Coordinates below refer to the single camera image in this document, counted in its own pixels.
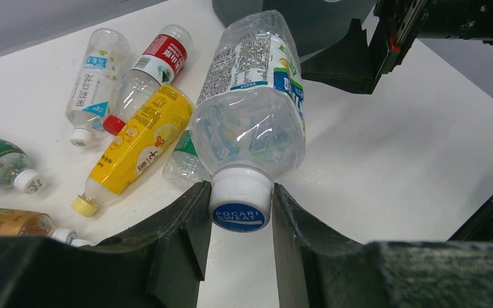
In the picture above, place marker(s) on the Pocari Sweat clear bottle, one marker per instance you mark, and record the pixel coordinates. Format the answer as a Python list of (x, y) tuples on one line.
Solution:
[(248, 125)]

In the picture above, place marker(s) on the red label water bottle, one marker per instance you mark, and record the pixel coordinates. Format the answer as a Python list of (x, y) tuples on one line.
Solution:
[(158, 65)]

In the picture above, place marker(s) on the green label tea bottle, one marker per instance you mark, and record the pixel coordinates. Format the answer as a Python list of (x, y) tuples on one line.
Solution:
[(16, 170)]

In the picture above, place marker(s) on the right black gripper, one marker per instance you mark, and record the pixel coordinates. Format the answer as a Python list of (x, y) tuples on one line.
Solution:
[(356, 65)]

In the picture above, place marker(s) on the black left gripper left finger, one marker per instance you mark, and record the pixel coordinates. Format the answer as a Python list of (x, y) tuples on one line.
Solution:
[(158, 262)]

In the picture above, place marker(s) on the dark green trash bin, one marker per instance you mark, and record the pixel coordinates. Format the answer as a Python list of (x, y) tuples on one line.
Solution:
[(314, 24)]

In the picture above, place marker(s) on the yellow label bottle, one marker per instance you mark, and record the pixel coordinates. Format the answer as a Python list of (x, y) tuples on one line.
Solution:
[(141, 142)]

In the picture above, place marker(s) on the green cap green label bottle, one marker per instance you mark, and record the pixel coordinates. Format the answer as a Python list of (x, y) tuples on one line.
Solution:
[(184, 168)]

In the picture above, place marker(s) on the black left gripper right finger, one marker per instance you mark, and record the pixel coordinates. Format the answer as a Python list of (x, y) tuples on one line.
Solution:
[(317, 266)]

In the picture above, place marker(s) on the white blue label bottle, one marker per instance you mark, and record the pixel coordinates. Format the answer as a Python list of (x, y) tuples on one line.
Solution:
[(96, 85)]

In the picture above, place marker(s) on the red gold label bottle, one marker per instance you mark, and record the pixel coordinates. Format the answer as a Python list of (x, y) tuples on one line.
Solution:
[(17, 223)]

